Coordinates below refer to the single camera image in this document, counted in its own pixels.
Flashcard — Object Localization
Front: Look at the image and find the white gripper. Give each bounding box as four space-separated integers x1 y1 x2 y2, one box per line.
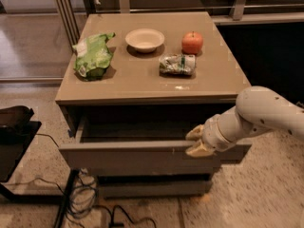
185 114 236 158

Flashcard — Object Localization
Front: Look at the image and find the grey top drawer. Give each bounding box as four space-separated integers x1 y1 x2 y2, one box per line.
59 117 252 177

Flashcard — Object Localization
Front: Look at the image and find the grey drawer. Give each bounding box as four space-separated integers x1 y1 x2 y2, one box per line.
59 117 252 177
99 180 212 199

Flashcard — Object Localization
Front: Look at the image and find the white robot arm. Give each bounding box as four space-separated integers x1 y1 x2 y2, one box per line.
185 86 304 158

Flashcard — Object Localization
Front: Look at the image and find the grey drawer cabinet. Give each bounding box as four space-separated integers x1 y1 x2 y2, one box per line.
55 12 250 185

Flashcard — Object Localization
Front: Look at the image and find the grey bottom drawer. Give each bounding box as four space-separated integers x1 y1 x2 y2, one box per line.
99 180 212 199

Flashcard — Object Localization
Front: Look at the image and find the crumpled snack packet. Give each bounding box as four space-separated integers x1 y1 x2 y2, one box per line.
159 54 196 76

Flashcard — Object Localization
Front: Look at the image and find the red apple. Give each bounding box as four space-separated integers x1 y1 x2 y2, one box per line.
181 31 203 54

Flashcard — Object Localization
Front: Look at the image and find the white paper bowl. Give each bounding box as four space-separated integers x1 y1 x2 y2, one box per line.
125 28 164 53

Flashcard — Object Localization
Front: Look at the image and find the black floor pole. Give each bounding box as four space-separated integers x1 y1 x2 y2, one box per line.
53 170 79 228

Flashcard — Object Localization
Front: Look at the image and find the green chip bag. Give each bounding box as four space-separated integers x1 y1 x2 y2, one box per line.
73 32 115 81

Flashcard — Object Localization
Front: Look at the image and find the black stand base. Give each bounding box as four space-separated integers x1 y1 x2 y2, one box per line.
0 105 64 204

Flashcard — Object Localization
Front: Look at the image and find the black coiled cable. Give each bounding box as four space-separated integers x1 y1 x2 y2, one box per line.
3 133 158 228

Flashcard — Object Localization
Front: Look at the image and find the metal window frame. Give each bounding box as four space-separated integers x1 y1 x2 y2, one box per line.
54 0 304 45

